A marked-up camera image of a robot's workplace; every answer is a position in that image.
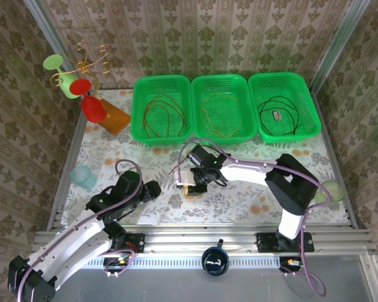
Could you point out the light blue plastic cup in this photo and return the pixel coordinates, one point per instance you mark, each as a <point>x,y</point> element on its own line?
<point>82,177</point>

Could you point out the green plastic wine glass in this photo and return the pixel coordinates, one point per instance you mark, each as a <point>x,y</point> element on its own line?
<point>70,88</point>

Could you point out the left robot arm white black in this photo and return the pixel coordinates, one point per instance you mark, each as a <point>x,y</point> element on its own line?
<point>75,248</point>

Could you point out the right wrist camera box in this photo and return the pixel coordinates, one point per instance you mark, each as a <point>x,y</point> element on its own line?
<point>182,179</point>

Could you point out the small label sticker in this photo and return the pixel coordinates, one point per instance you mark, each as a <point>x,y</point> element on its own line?
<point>277,115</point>

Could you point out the aluminium side rail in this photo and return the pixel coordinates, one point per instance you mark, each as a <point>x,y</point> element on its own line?
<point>76,135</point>
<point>327,132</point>

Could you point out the red plastic wine glass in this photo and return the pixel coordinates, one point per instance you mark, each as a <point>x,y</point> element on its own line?
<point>93,108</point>

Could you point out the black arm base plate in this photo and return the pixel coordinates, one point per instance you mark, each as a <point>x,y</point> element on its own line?
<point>138,242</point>
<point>264,242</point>

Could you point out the light green plastic cup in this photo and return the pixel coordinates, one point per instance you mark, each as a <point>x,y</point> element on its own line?
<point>335,190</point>

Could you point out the brown wooden rack base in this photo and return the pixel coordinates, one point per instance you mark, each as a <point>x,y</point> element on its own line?
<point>116,118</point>

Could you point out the green plastic basket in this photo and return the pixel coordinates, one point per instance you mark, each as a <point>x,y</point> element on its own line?
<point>285,81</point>
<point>223,113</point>
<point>160,85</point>

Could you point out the aluminium frame rail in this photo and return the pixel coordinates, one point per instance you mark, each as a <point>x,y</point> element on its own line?
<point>192,236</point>

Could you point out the aluminium frame post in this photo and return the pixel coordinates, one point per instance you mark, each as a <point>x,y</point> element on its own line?
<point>50,30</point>
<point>339,44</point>

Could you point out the floral table cloth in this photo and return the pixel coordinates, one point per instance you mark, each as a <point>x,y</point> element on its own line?
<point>223,214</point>

